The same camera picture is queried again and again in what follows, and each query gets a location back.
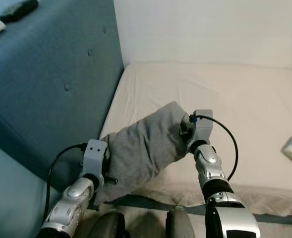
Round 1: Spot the grey pillow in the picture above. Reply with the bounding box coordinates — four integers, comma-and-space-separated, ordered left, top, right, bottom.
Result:
96, 102, 191, 205

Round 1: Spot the cream sheeted mattress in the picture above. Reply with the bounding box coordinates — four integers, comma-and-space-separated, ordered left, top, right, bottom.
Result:
99, 62, 292, 216

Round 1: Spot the black right robot foot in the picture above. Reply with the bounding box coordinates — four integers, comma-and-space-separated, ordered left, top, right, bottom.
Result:
166, 206, 196, 238

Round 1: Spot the black remote control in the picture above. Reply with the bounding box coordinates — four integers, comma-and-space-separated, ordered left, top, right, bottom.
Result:
0, 0, 39, 23

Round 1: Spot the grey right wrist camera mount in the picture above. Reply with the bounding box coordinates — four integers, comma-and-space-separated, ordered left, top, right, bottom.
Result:
190, 109, 214, 144

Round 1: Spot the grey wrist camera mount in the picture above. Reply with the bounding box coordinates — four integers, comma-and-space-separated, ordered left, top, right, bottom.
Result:
82, 139, 109, 177
190, 109, 214, 144

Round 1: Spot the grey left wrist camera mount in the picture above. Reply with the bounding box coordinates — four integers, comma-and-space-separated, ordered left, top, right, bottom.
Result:
82, 139, 109, 177

